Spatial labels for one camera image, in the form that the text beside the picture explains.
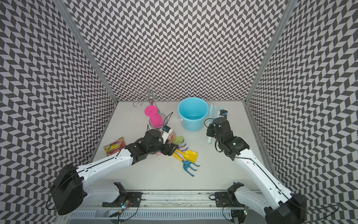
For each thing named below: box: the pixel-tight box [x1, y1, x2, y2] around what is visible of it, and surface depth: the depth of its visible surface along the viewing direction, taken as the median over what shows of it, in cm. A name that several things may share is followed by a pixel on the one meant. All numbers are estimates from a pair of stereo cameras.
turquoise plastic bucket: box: [177, 97, 210, 132], surface depth 95 cm
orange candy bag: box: [103, 136, 126, 157], surface depth 91 cm
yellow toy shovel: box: [174, 148, 199, 163], surface depth 91 cm
